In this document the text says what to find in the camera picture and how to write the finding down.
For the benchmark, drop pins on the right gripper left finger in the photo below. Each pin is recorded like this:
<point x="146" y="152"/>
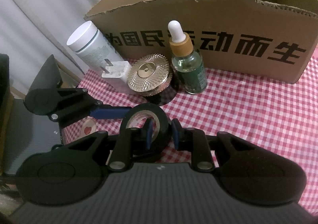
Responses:
<point x="119" y="151"/>

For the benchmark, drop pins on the green dropper bottle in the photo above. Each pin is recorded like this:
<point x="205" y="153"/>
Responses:
<point x="186" y="60"/>

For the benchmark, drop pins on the white curtain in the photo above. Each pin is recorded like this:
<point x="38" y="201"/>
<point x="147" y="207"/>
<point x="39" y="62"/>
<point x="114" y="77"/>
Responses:
<point x="33" y="30"/>

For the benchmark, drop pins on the gold lid cream jar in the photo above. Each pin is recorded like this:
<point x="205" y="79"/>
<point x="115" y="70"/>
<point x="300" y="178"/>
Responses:
<point x="153" y="78"/>

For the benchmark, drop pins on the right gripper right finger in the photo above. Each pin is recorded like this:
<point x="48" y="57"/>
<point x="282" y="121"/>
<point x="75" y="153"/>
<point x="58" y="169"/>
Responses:
<point x="201" y="145"/>

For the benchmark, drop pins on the brown cardboard box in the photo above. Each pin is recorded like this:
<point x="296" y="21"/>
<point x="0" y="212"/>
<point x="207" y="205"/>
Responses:
<point x="272" y="38"/>

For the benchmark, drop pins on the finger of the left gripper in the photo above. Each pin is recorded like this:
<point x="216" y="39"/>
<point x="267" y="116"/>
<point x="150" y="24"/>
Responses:
<point x="109" y="112"/>

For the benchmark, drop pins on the white power adapter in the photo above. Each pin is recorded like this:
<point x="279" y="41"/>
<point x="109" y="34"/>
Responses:
<point x="116" y="73"/>

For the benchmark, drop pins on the pink checkered tablecloth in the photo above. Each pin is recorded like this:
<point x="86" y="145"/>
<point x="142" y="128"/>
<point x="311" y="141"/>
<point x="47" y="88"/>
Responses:
<point x="277" y="116"/>

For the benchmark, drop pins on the black electrical tape roll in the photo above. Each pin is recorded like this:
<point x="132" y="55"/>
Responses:
<point x="149" y="129"/>

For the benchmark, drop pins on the white supplement bottle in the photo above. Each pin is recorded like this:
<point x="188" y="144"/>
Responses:
<point x="92" y="47"/>

